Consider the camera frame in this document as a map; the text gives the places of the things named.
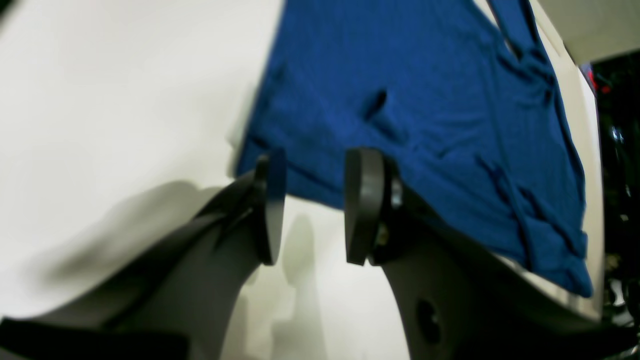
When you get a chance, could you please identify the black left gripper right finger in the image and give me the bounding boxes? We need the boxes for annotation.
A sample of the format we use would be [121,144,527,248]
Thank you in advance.
[344,147,638,360]

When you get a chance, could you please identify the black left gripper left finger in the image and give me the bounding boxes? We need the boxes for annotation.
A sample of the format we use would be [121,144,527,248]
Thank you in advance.
[1,149,287,360]

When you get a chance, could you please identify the blue long-sleeve shirt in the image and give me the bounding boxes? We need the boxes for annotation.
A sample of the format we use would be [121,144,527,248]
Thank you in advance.
[235,0,594,297]

